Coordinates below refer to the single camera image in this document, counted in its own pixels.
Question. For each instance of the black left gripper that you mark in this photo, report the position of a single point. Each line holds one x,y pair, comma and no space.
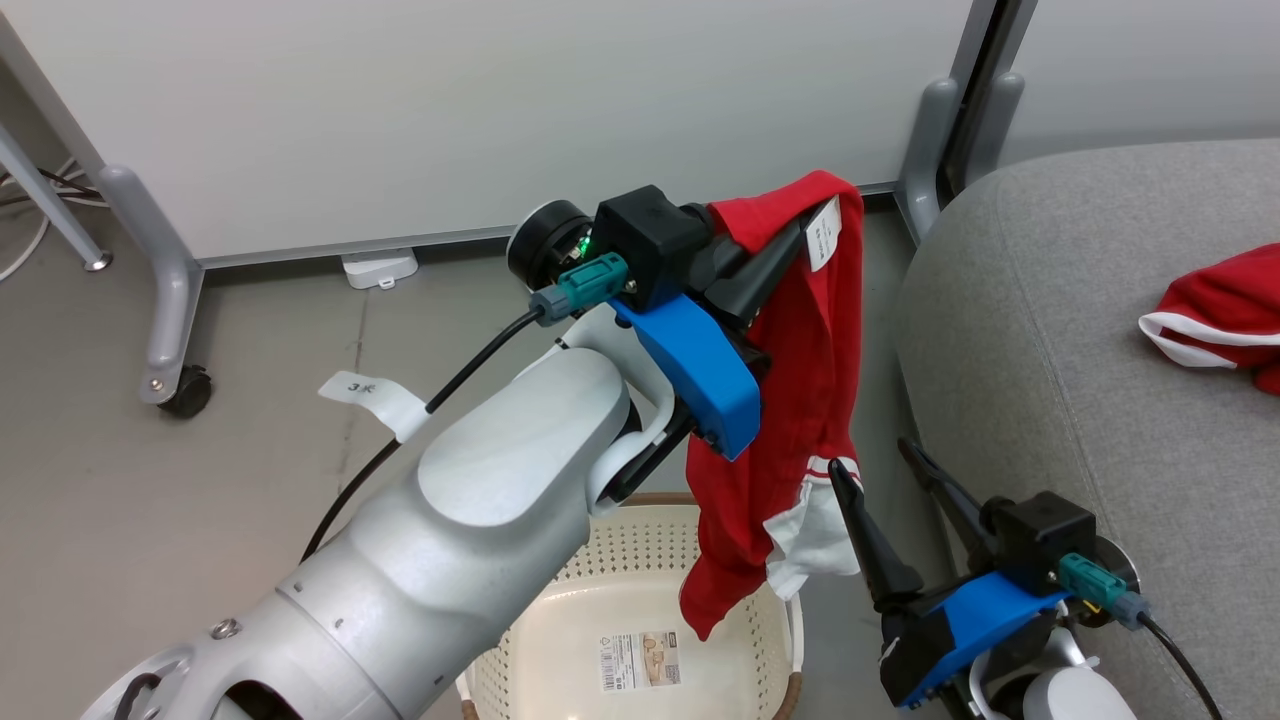
650,240

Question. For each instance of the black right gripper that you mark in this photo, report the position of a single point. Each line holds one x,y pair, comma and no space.
1035,535

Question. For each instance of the red garment with white label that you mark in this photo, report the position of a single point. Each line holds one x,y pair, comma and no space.
810,380

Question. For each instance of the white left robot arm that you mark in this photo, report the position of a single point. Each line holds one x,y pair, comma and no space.
450,560

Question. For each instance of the grey fabric sofa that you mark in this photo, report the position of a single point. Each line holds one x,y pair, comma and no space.
1050,350

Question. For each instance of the grey partition leg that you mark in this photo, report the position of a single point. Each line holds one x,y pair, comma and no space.
165,280
1000,120
925,150

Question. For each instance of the paper product sticker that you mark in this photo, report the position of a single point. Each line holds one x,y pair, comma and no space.
640,660

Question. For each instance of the small white floor box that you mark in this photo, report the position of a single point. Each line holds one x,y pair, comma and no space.
380,268

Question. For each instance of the beige plastic laundry basket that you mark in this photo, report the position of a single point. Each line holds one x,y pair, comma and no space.
560,650

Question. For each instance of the red garment with white trim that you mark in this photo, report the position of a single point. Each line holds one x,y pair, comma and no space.
1220,300

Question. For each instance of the white partition panel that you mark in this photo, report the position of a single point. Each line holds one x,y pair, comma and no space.
400,100
1150,70

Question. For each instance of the black caster wheel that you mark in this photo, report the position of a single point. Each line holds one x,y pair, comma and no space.
188,392

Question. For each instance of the thin grey table leg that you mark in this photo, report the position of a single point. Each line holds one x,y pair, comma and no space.
50,200

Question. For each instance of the right wrist blue camera housing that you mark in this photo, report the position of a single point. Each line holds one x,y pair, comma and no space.
985,610

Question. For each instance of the wrist blue camera housing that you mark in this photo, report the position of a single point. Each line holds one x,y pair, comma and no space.
985,610
700,380

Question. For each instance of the left wrist blue camera housing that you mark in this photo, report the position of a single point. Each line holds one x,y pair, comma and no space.
700,380

